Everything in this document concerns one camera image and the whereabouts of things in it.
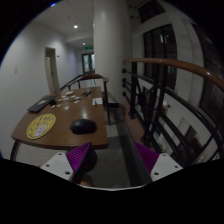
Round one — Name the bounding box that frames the round yellow mouse pad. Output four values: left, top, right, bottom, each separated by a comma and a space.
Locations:
26, 113, 56, 140

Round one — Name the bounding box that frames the black metal railing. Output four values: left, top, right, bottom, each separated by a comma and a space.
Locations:
122, 60, 224, 162

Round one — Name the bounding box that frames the brown wooden table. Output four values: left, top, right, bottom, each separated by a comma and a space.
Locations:
10, 87, 108, 160

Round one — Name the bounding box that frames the white paper sheet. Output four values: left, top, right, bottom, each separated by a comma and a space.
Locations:
92, 98, 103, 105

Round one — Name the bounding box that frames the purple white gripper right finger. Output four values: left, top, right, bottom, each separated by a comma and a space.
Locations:
135, 143, 182, 182

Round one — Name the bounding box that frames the black stool under table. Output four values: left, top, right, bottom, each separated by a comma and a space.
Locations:
72, 149, 97, 184

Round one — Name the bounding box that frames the black laptop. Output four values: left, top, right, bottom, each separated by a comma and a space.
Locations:
28, 96, 56, 113

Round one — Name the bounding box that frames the brown wooden stair handrail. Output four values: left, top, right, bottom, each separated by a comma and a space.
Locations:
124, 58, 224, 93

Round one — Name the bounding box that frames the black computer mouse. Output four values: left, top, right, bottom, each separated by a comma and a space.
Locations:
70, 119, 97, 135

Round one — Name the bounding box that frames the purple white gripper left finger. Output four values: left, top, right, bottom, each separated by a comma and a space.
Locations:
41, 142, 92, 184

